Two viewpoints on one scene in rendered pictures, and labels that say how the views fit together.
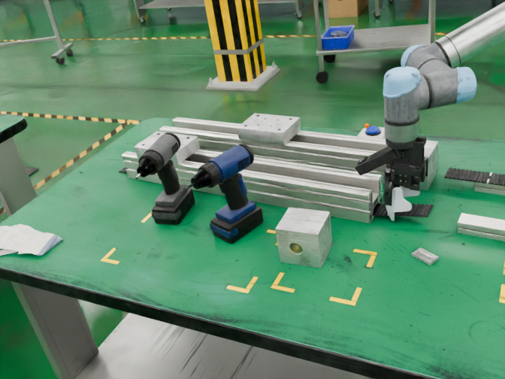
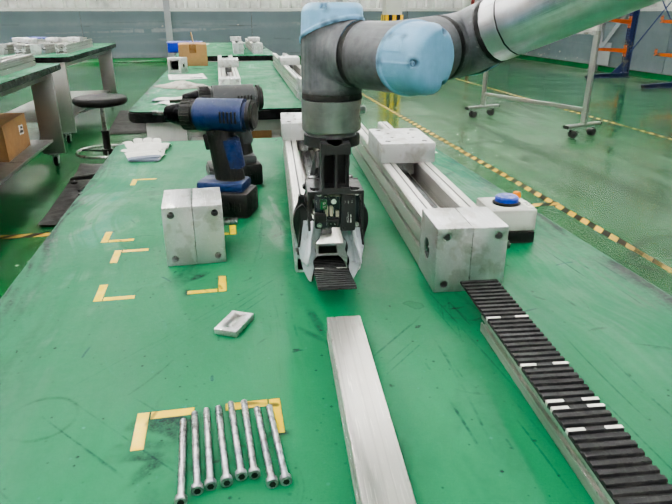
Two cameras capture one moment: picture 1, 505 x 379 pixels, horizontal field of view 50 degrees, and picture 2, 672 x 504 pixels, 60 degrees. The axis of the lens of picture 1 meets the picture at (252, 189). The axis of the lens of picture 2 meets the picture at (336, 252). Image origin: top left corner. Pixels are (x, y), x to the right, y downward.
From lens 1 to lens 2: 1.17 m
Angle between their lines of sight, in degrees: 44
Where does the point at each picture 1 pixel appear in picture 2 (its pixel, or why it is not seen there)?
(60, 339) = not seen: hidden behind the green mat
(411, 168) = (311, 187)
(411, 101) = (312, 54)
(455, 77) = (389, 28)
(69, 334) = not seen: hidden behind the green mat
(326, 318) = (60, 291)
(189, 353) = not seen: hidden behind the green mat
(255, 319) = (51, 256)
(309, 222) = (187, 200)
